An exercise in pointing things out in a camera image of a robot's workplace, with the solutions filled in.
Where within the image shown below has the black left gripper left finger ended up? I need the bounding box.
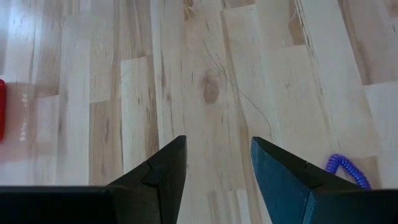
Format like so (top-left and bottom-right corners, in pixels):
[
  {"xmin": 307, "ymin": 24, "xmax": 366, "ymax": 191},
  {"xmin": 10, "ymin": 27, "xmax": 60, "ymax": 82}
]
[{"xmin": 107, "ymin": 134, "xmax": 187, "ymax": 224}]

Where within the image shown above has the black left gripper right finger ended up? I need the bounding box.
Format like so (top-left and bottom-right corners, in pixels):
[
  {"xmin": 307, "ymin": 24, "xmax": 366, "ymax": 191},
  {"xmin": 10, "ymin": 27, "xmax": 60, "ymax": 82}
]
[{"xmin": 250, "ymin": 136, "xmax": 361, "ymax": 224}]

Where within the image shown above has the purple coil wristband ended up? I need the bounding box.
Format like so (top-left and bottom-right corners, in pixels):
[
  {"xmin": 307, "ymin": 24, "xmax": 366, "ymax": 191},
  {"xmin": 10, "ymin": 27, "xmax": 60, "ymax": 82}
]
[{"xmin": 325, "ymin": 153, "xmax": 373, "ymax": 190}]

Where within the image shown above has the red plastic basket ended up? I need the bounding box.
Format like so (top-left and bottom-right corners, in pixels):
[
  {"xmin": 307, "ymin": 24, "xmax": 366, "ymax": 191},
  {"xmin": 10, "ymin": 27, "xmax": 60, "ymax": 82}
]
[{"xmin": 0, "ymin": 78, "xmax": 7, "ymax": 142}]

